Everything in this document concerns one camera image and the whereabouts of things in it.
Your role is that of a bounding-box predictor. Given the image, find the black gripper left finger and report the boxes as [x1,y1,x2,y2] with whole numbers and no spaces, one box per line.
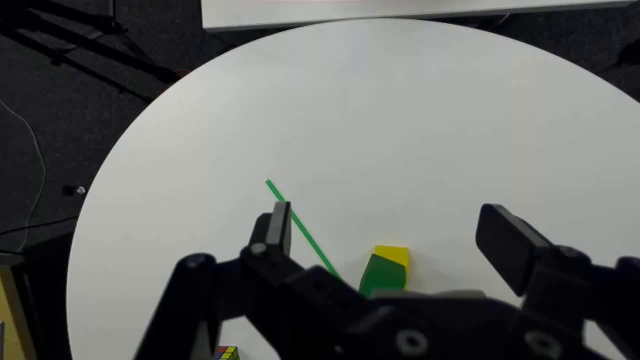
[246,200,296,267]

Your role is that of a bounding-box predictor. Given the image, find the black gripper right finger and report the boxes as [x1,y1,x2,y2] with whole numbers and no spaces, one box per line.
[473,202,555,300]

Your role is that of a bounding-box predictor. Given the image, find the green block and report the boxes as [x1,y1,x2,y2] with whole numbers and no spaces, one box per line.
[358,255,407,300]

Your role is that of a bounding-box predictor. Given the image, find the yellow block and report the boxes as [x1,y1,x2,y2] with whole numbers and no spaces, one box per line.
[370,245,411,291]

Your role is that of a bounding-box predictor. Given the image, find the dark green straw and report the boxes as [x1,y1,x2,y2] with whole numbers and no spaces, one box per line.
[264,178,345,282]

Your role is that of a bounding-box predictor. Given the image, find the multicoloured puzzle cube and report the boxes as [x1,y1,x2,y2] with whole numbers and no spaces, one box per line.
[212,345,244,360]

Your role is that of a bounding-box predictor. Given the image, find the small dark floor object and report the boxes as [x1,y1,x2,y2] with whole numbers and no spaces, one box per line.
[62,183,88,200]

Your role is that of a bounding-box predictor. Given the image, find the white side table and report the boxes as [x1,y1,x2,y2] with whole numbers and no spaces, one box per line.
[198,0,640,34]

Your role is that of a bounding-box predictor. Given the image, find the thin white cable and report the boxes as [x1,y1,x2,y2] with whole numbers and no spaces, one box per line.
[0,98,48,252]

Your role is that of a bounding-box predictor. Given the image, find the black camera tripod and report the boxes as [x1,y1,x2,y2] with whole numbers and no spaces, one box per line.
[0,0,186,102]

